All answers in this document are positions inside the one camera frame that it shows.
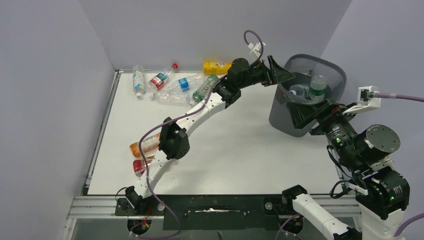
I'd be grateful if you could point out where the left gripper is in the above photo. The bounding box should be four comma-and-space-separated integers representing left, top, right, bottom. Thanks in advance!
237, 55, 294, 89

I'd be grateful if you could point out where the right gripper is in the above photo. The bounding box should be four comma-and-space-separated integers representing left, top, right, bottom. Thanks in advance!
284, 95, 362, 169

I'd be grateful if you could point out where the blue green label sports bottle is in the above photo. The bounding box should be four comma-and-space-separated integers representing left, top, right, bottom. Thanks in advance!
289, 84, 309, 99

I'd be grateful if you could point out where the green cap bottle green label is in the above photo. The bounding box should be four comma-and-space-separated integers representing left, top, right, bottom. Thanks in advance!
309, 75, 328, 103

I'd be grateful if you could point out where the green tinted bottle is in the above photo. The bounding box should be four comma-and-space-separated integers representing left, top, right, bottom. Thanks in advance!
190, 74, 219, 106

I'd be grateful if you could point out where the clear crushed bottle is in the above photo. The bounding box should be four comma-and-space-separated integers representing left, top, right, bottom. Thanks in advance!
149, 90, 192, 106

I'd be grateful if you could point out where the orange drink bottle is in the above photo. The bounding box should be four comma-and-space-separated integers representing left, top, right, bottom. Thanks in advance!
129, 132, 161, 158

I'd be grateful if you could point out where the amber tea bottle red label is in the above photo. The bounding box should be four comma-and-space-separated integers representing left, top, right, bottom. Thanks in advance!
132, 156, 154, 178

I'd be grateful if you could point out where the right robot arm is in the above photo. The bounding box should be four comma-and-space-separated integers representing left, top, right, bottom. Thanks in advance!
281, 99, 411, 240

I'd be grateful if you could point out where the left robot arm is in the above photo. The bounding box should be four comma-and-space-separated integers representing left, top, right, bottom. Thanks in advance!
125, 55, 295, 211

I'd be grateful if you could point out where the grey mesh waste bin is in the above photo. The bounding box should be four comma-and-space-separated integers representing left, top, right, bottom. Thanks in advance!
268, 54, 347, 137

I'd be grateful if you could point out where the yellow juice bottle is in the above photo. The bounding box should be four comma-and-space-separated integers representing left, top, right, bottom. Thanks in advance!
203, 61, 232, 75

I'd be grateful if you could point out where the red cap bottle blue-red label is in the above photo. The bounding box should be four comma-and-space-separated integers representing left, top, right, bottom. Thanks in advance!
148, 63, 179, 93

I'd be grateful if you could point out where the clear bottle white blue label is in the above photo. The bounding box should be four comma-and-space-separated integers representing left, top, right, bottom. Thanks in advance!
132, 65, 146, 100

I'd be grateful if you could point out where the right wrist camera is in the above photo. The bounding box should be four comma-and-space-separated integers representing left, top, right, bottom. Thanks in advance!
343, 85, 381, 116

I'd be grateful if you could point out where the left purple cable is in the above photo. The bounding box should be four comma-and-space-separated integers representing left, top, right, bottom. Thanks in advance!
128, 30, 265, 239

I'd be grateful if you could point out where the aluminium frame rail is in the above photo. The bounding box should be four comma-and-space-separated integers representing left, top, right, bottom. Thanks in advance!
60, 194, 362, 240

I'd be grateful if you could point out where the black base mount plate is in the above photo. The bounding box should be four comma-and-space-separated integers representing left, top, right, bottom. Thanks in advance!
115, 194, 295, 231

